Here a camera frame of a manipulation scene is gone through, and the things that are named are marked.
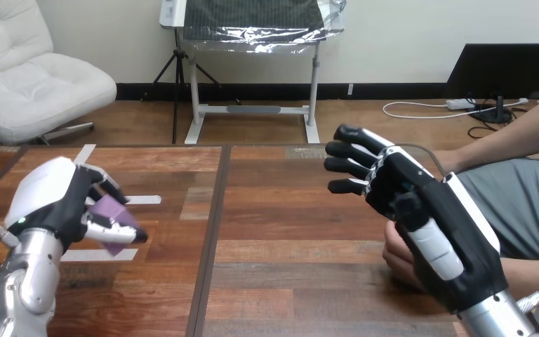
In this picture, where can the person's hand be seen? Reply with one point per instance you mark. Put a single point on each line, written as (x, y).
(397, 258)
(442, 160)

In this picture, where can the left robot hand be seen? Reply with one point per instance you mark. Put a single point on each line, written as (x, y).
(46, 195)

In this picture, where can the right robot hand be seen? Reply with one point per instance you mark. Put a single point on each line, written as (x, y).
(441, 209)

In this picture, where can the purple block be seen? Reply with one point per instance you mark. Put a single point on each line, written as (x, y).
(111, 209)

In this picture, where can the person's forearm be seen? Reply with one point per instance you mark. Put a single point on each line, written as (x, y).
(534, 279)
(511, 135)

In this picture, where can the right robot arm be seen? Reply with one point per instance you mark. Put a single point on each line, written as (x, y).
(497, 318)

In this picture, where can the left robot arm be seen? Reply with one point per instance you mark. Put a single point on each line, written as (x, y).
(23, 288)

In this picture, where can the person's body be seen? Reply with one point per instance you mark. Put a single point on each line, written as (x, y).
(520, 209)

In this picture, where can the white power strip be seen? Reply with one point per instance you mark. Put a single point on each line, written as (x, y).
(460, 104)

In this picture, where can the dark screen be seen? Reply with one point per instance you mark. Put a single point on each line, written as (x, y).
(506, 69)

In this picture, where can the white cushioned chair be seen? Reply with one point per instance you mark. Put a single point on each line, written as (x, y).
(23, 79)

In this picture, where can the black tripod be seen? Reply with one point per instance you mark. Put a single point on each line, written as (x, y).
(176, 83)

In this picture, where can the white desk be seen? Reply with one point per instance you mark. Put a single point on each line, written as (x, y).
(251, 110)

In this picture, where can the foil sheet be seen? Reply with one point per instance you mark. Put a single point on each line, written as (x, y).
(260, 25)

